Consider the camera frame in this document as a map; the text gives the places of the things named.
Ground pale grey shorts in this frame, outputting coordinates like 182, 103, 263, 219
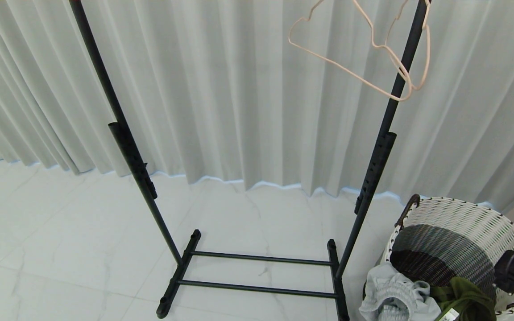
358, 262, 442, 321

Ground green printed shirt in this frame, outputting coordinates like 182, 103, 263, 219
430, 276, 498, 321

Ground black clothes rack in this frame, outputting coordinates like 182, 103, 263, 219
69, 0, 432, 321

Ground pink clothes hanger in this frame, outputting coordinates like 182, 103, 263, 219
288, 0, 415, 103
384, 0, 432, 92

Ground white laundry basket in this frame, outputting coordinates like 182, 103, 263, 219
363, 193, 514, 321

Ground white curtain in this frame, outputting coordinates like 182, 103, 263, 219
0, 0, 514, 213

